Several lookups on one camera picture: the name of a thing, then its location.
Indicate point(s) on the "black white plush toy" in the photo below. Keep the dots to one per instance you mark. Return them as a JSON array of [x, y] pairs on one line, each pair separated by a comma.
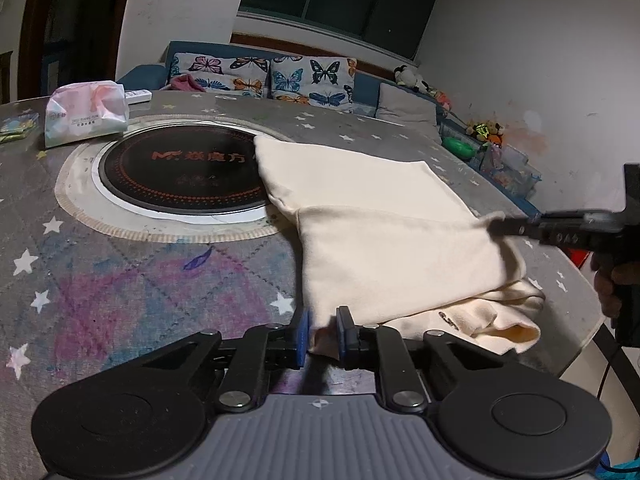
[[411, 79]]

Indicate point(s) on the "white pink tissue pack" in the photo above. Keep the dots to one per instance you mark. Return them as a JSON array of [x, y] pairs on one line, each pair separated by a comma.
[[85, 112]]

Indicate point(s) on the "person's right hand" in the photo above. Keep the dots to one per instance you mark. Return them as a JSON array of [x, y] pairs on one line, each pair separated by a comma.
[[612, 285]]

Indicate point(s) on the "round black induction cooktop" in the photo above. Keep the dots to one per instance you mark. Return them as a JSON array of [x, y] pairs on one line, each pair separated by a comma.
[[185, 170]]

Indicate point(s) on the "square butterfly print pillow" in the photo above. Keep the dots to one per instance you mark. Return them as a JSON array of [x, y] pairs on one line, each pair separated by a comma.
[[312, 80]]

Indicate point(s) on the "pink cloth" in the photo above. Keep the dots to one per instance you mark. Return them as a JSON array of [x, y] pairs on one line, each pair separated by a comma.
[[186, 82]]

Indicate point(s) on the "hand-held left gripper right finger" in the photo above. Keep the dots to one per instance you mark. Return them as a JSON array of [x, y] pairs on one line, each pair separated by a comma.
[[343, 335]]

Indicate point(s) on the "blue sofa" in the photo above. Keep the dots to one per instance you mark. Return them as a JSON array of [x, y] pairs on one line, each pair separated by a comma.
[[145, 75]]

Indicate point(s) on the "green round toy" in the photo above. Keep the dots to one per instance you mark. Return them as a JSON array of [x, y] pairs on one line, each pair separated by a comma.
[[460, 147]]

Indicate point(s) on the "dark wooden door frame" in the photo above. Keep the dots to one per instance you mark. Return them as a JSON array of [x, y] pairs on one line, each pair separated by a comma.
[[37, 25]]

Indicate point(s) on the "clear storage bin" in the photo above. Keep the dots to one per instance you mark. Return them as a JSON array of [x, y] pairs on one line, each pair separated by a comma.
[[512, 170]]

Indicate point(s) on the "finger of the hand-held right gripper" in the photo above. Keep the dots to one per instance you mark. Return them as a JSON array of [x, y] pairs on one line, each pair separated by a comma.
[[515, 226]]

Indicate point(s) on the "grey pillow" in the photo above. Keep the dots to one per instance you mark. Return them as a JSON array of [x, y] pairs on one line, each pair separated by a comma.
[[405, 105]]

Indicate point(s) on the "wide butterfly print pillow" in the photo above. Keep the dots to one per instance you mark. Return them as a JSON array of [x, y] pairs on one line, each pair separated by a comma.
[[220, 72]]

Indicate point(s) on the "dark window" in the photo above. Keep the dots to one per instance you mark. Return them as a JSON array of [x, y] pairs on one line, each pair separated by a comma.
[[340, 0]]

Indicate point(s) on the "green yellow snack packet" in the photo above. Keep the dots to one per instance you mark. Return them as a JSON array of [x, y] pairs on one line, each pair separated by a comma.
[[17, 127]]

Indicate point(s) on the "cream shirt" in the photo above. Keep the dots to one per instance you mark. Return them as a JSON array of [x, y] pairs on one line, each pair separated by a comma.
[[380, 210]]

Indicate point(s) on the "white remote control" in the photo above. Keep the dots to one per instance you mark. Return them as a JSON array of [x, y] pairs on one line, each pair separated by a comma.
[[137, 97]]

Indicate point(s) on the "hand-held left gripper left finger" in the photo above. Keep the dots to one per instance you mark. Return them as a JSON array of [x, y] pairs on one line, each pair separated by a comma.
[[302, 335]]

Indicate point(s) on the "pile of small plush toys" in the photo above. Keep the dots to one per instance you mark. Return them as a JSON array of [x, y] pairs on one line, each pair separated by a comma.
[[485, 132]]

